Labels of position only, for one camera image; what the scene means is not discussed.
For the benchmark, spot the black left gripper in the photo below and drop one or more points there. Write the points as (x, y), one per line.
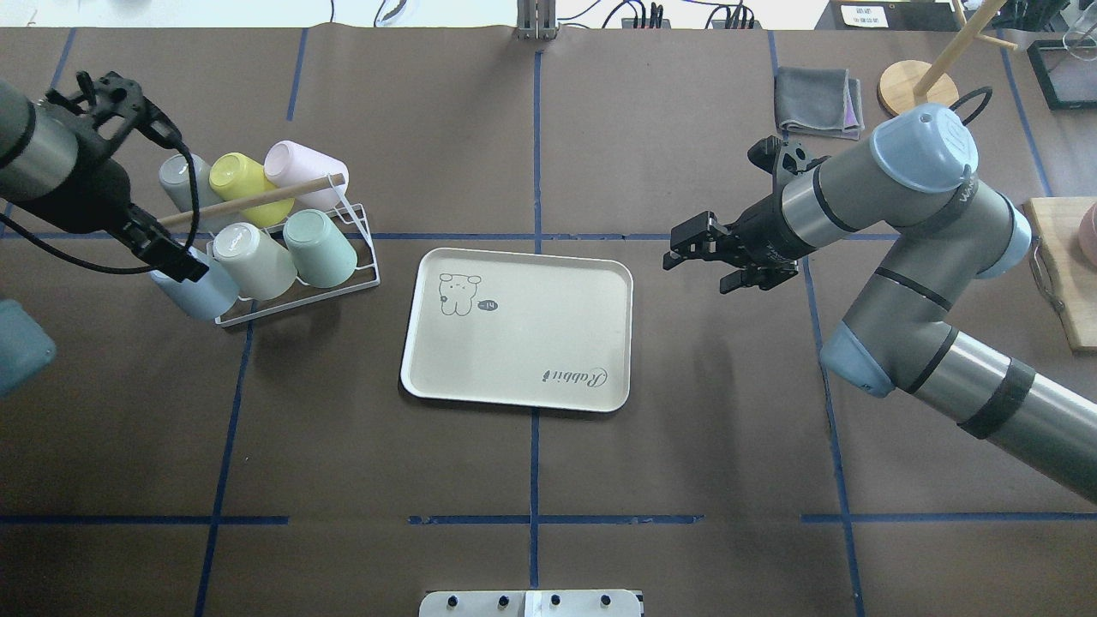
(88, 195)

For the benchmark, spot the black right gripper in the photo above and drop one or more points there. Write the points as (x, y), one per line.
(765, 230)

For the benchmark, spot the green cup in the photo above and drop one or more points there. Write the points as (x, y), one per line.
(321, 253)

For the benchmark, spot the cream rabbit print tray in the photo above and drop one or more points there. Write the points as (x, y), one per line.
(498, 327)

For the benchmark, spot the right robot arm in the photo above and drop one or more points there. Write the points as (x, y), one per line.
(916, 172)

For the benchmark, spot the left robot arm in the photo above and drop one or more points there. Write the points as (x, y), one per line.
(57, 163)

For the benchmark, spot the grey cup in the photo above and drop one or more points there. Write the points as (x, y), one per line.
(174, 179)

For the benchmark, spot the light blue cup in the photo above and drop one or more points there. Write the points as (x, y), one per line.
(206, 299)

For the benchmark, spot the yellow cup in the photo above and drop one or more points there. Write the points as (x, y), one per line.
(236, 176)

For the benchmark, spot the cream cup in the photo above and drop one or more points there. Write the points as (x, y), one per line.
(261, 267)

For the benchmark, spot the pink cup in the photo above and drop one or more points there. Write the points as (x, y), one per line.
(288, 163)

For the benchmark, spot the grey folded cloth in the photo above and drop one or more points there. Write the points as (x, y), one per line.
(818, 101)

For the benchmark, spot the round wooden stand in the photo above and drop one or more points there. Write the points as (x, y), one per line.
(909, 83)

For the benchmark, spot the black power strip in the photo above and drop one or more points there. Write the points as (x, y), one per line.
(684, 15)

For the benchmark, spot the white paper label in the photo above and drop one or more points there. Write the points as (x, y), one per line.
(859, 15)

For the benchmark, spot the black framed glass box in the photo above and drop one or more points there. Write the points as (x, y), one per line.
(1067, 79)

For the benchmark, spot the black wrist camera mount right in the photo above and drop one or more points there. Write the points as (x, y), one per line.
(783, 160)

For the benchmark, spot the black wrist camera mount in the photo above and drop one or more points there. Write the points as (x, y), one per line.
(106, 110)
(783, 160)

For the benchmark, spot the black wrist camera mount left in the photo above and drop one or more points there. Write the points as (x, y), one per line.
(106, 110)

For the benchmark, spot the white wire cup rack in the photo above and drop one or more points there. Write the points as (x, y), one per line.
(350, 219)

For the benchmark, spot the aluminium frame post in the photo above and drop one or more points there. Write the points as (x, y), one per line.
(537, 19)

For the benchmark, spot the bamboo board with metal handle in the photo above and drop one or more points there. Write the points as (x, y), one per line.
(1062, 270)

